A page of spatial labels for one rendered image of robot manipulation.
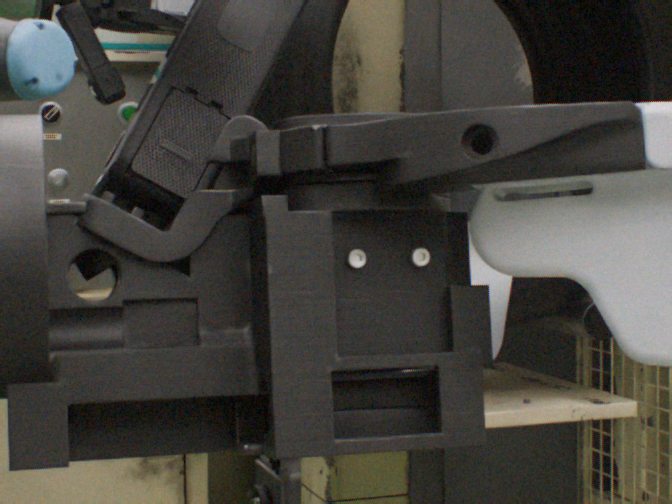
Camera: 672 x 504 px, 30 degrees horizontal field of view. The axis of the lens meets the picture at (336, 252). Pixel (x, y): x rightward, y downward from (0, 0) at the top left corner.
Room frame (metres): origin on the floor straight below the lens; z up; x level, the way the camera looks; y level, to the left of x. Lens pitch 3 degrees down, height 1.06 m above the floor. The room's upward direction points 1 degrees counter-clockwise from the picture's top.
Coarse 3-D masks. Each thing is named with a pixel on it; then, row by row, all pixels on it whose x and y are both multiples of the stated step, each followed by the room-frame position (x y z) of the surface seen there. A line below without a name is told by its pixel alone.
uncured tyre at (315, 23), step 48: (336, 0) 1.33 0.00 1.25; (528, 0) 1.69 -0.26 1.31; (576, 0) 1.67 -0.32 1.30; (624, 0) 1.45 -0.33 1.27; (288, 48) 1.32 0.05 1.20; (528, 48) 1.71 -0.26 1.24; (576, 48) 1.70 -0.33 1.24; (624, 48) 1.62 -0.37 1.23; (288, 96) 1.32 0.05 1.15; (576, 96) 1.71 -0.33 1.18; (624, 96) 1.63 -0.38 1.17; (576, 192) 1.68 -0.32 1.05; (528, 288) 1.40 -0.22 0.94; (576, 288) 1.44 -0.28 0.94
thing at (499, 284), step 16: (464, 192) 0.38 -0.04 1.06; (560, 192) 0.42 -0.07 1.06; (464, 208) 0.38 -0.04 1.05; (480, 272) 0.40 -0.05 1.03; (496, 272) 0.41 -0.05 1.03; (496, 288) 0.41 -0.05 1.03; (496, 304) 0.41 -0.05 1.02; (496, 320) 0.41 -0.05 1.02; (496, 336) 0.41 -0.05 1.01; (496, 352) 0.40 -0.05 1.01
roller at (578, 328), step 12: (588, 300) 1.47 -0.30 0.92; (564, 312) 1.49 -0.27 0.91; (576, 312) 1.46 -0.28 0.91; (588, 312) 1.44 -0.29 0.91; (528, 324) 1.61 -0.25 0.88; (540, 324) 1.56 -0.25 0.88; (552, 324) 1.52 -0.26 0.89; (564, 324) 1.49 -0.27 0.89; (576, 324) 1.46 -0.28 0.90; (588, 324) 1.44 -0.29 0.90; (600, 324) 1.44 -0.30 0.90; (588, 336) 1.45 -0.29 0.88; (600, 336) 1.44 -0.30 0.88; (612, 336) 1.45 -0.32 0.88
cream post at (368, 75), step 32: (352, 0) 1.74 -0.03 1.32; (384, 0) 1.76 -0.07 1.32; (352, 32) 1.74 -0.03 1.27; (384, 32) 1.76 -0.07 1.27; (352, 64) 1.74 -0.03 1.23; (384, 64) 1.76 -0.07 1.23; (352, 96) 1.74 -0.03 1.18; (384, 96) 1.76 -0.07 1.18; (320, 480) 1.75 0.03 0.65; (352, 480) 1.74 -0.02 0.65; (384, 480) 1.75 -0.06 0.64
